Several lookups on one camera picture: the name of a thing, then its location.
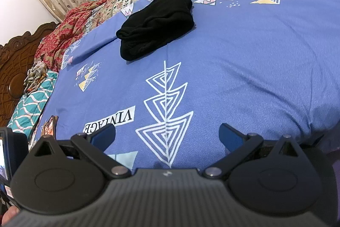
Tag smartphone in dark case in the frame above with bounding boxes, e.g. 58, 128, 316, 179
41, 115, 59, 141

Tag red floral blanket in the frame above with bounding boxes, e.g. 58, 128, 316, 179
34, 0, 256, 74

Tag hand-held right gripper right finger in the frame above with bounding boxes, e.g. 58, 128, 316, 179
203, 123, 302, 179

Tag grey patterned crumpled cloth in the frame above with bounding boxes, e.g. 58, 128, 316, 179
23, 60, 50, 96

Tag blue printed bedsheet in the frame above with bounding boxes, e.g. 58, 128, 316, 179
28, 0, 340, 172

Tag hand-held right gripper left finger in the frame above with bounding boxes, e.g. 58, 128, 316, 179
33, 124, 132, 180

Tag black pants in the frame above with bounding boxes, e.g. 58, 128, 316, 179
116, 0, 194, 61

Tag carved wooden headboard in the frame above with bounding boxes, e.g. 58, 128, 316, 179
0, 22, 62, 127

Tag teal wave-patterned pillow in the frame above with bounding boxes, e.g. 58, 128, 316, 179
7, 70, 59, 148

